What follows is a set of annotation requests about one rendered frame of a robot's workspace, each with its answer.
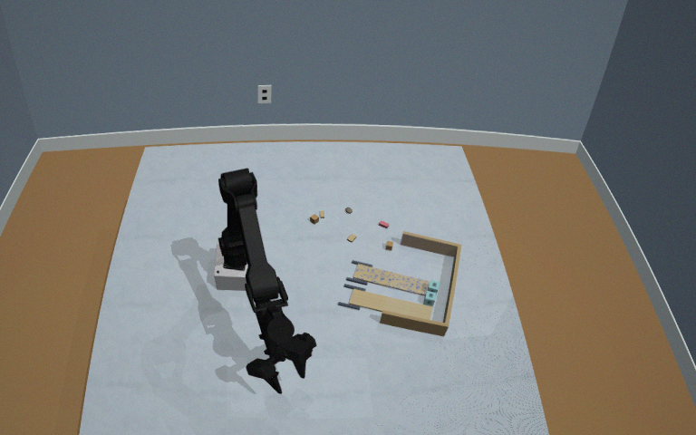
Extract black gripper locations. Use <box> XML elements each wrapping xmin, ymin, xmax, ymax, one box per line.
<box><xmin>246</xmin><ymin>332</ymin><xmax>306</xmax><ymax>394</ymax></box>

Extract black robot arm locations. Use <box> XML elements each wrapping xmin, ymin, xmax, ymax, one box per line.
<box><xmin>218</xmin><ymin>169</ymin><xmax>314</xmax><ymax>363</ymax></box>

